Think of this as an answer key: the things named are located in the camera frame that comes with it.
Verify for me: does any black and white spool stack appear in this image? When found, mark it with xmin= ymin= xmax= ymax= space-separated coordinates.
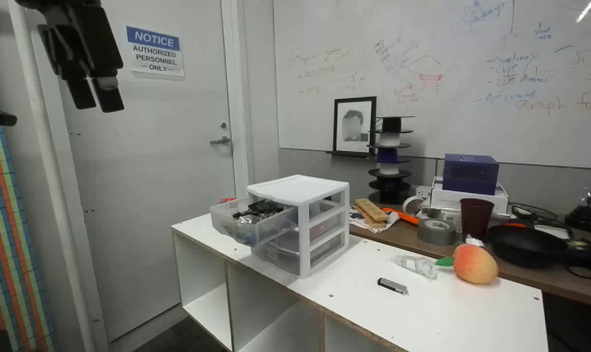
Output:
xmin=366 ymin=113 xmax=417 ymax=205

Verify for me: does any orange toy mango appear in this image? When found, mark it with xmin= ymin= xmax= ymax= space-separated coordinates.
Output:
xmin=435 ymin=240 xmax=501 ymax=287

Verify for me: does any blue white notice sign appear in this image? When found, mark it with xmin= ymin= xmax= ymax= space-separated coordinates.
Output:
xmin=124 ymin=23 xmax=186 ymax=82

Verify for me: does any black small parts pile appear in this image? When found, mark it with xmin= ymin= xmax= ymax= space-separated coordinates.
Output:
xmin=231 ymin=197 xmax=288 ymax=224

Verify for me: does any black frying pan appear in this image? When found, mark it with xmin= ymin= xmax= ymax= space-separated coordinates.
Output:
xmin=488 ymin=222 xmax=576 ymax=269

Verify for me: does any purple box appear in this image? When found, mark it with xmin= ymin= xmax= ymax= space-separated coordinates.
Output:
xmin=441 ymin=152 xmax=501 ymax=195

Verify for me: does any white paper sheet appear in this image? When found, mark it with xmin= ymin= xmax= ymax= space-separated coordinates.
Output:
xmin=351 ymin=207 xmax=402 ymax=234

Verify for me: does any white cubby shelf cabinet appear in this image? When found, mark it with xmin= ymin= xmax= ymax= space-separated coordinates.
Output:
xmin=171 ymin=213 xmax=550 ymax=352

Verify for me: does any black round desk device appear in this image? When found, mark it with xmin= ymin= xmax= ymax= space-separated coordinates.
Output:
xmin=564 ymin=189 xmax=591 ymax=232

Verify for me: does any grey duct tape roll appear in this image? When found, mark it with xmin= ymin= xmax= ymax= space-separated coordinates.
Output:
xmin=417 ymin=217 xmax=458 ymax=248

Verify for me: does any silver door handle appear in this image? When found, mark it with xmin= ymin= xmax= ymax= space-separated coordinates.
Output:
xmin=208 ymin=121 xmax=235 ymax=154

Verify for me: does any orange handled tool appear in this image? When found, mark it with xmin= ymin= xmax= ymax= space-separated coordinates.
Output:
xmin=380 ymin=205 xmax=421 ymax=228

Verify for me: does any clear plastic bag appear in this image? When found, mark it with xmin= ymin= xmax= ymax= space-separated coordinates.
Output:
xmin=392 ymin=252 xmax=441 ymax=281

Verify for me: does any brown wooden table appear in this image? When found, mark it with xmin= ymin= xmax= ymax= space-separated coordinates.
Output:
xmin=349 ymin=207 xmax=591 ymax=310

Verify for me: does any black framed picture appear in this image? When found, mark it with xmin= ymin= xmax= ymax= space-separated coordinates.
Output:
xmin=331 ymin=93 xmax=380 ymax=156

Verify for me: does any white stand pole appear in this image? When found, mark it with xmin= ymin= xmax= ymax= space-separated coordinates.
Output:
xmin=8 ymin=0 xmax=108 ymax=352

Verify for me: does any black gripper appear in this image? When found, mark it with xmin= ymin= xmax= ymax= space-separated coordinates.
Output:
xmin=16 ymin=0 xmax=128 ymax=113

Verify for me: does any colourful striped panel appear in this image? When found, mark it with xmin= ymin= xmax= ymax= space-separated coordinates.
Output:
xmin=0 ymin=60 xmax=53 ymax=352

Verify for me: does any white plastic drawer unit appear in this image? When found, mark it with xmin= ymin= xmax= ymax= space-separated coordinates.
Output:
xmin=245 ymin=172 xmax=353 ymax=279

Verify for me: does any wooden brush block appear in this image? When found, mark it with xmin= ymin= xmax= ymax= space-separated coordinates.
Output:
xmin=355 ymin=195 xmax=390 ymax=226

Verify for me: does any white door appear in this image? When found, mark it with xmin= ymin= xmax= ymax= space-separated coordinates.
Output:
xmin=43 ymin=0 xmax=239 ymax=340

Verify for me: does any white cardboard box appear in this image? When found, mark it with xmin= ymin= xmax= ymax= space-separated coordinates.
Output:
xmin=431 ymin=181 xmax=511 ymax=217

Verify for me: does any wall whiteboard with writing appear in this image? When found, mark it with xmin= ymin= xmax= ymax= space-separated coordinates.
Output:
xmin=272 ymin=0 xmax=591 ymax=172

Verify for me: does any clear drawer holding small parts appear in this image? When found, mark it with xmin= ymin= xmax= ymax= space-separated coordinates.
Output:
xmin=208 ymin=195 xmax=300 ymax=248

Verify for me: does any dark red cup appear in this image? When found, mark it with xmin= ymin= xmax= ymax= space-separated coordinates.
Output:
xmin=458 ymin=195 xmax=497 ymax=242

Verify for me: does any black cable bundle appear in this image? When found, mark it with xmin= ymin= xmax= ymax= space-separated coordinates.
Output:
xmin=509 ymin=201 xmax=568 ymax=228

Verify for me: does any clear plastic drawer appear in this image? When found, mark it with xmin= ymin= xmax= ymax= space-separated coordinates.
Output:
xmin=253 ymin=211 xmax=349 ymax=256
xmin=253 ymin=230 xmax=349 ymax=275

